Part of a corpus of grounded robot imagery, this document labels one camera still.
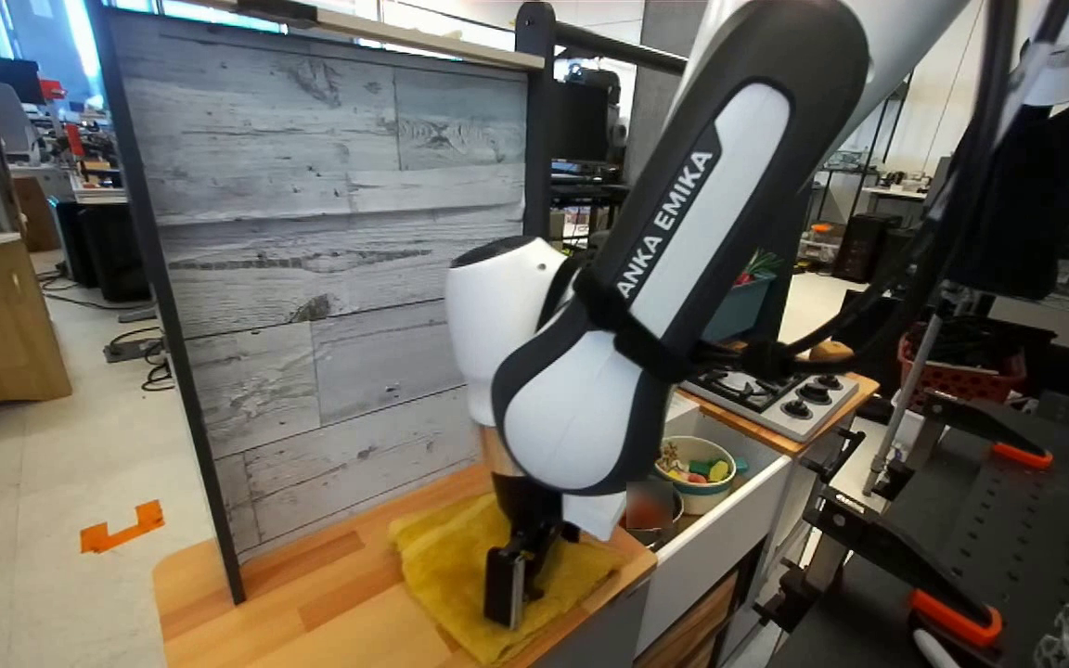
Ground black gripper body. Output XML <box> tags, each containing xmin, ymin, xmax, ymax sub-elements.
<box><xmin>490</xmin><ymin>469</ymin><xmax>563</xmax><ymax>562</ymax></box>

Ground yellow towel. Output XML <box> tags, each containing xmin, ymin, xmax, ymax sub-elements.
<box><xmin>387</xmin><ymin>489</ymin><xmax>626</xmax><ymax>668</ymax></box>

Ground orange plush toy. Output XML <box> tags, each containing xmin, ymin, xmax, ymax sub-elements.
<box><xmin>624</xmin><ymin>495</ymin><xmax>674</xmax><ymax>532</ymax></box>

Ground grey toy stove black grates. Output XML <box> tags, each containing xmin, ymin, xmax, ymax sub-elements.
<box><xmin>678</xmin><ymin>360</ymin><xmax>866</xmax><ymax>446</ymax></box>

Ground white sink basin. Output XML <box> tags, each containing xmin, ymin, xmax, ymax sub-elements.
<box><xmin>605</xmin><ymin>403</ymin><xmax>798</xmax><ymax>645</ymax></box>

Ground teal pot cream inside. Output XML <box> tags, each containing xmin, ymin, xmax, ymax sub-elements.
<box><xmin>653</xmin><ymin>433</ymin><xmax>744</xmax><ymax>502</ymax></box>

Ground teal planter box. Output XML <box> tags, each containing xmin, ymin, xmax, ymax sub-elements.
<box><xmin>698</xmin><ymin>245</ymin><xmax>801</xmax><ymax>352</ymax></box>

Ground whitewashed wood backsplash panel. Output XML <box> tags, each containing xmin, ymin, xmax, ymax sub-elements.
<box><xmin>99</xmin><ymin>10</ymin><xmax>538</xmax><ymax>562</ymax></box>

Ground orange floor tape mark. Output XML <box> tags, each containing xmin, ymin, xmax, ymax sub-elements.
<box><xmin>79</xmin><ymin>498</ymin><xmax>171</xmax><ymax>556</ymax></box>

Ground red mesh basket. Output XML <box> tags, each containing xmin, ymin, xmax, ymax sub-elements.
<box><xmin>895</xmin><ymin>316</ymin><xmax>1031</xmax><ymax>403</ymax></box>

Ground black perforated board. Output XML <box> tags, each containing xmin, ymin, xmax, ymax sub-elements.
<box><xmin>866</xmin><ymin>412</ymin><xmax>1069</xmax><ymax>622</ymax></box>

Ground black hanging cover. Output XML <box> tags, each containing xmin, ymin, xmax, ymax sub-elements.
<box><xmin>945</xmin><ymin>95</ymin><xmax>1069</xmax><ymax>306</ymax></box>

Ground steel pot with handles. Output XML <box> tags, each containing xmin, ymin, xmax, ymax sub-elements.
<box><xmin>621</xmin><ymin>484</ymin><xmax>692</xmax><ymax>546</ymax></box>

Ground black clamp orange handle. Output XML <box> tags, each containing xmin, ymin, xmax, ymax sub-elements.
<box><xmin>918</xmin><ymin>394</ymin><xmax>1058</xmax><ymax>474</ymax></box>
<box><xmin>804</xmin><ymin>486</ymin><xmax>1011</xmax><ymax>653</ymax></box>

